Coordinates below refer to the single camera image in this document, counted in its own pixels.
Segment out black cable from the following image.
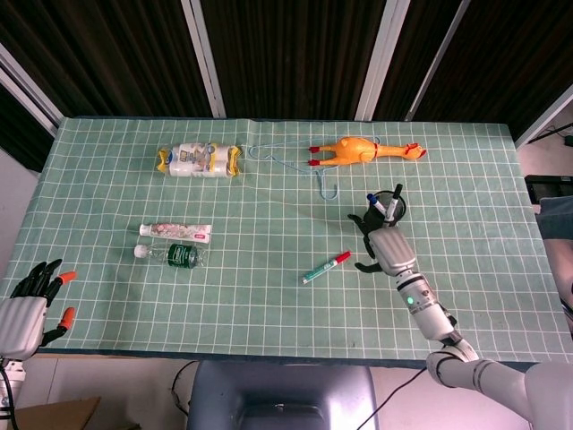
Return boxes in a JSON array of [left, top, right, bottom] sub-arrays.
[[171, 360, 199, 416], [364, 365, 429, 430]]

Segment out blue wire hanger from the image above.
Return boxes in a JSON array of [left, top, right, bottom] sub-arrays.
[[248, 135, 381, 201]]

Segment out person leg in jeans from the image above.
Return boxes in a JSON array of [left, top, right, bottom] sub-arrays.
[[535, 195, 573, 243]]

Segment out white metal frame post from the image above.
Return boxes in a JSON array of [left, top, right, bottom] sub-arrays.
[[0, 42, 63, 135], [514, 83, 573, 149], [404, 0, 472, 122], [180, 0, 227, 117], [355, 0, 411, 121]]

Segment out green checked tablecloth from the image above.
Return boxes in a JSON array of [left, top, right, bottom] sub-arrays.
[[0, 116, 573, 371]]

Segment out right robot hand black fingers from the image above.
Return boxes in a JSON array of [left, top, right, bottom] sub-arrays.
[[347, 212, 416, 275]]

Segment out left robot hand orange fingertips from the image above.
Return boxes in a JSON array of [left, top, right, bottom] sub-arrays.
[[0, 258, 78, 360]]

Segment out clear bottle green label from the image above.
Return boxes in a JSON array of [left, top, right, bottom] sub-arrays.
[[133, 243, 208, 270]]

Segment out white marker blue cap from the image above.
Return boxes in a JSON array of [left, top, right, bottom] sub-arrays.
[[366, 193, 388, 219]]

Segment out white marker black cap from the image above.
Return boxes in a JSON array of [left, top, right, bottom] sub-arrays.
[[385, 183, 404, 223]]

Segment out white toothpaste tube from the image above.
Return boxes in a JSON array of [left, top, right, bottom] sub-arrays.
[[138, 222, 213, 244]]

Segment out green marker red cap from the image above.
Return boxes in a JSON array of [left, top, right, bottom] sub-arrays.
[[301, 251, 353, 285]]

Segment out black stand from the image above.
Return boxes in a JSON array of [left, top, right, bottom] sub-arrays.
[[524, 173, 573, 205]]

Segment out pack of white rolls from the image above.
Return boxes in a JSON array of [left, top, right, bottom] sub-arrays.
[[156, 142, 245, 179]]

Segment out brown cardboard box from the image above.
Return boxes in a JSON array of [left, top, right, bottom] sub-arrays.
[[15, 396, 142, 430]]

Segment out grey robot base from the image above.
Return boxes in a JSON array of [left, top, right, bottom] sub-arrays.
[[186, 360, 381, 430]]

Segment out yellow rubber chicken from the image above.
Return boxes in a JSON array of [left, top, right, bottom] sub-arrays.
[[307, 136, 428, 168]]

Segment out black pen holder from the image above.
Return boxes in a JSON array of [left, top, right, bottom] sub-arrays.
[[362, 189, 408, 234]]

